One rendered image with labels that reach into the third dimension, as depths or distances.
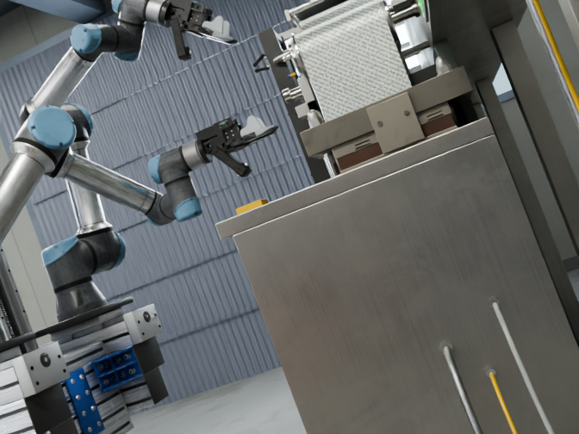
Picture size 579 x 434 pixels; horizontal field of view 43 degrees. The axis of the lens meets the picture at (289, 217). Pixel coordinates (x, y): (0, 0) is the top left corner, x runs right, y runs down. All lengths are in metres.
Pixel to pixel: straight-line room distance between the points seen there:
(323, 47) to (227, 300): 3.69
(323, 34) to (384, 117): 0.37
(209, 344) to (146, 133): 1.63
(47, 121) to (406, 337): 0.99
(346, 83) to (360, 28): 0.14
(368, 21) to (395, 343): 0.82
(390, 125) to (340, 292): 0.39
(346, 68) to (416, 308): 0.66
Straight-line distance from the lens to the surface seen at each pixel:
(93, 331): 2.25
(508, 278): 1.67
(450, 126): 1.73
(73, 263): 2.29
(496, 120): 3.11
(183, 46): 2.11
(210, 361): 5.62
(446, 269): 1.67
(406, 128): 1.70
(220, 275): 5.46
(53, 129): 1.89
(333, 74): 1.96
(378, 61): 1.95
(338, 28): 1.98
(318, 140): 1.75
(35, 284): 6.29
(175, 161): 2.01
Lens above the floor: 0.79
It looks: 2 degrees up
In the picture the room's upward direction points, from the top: 21 degrees counter-clockwise
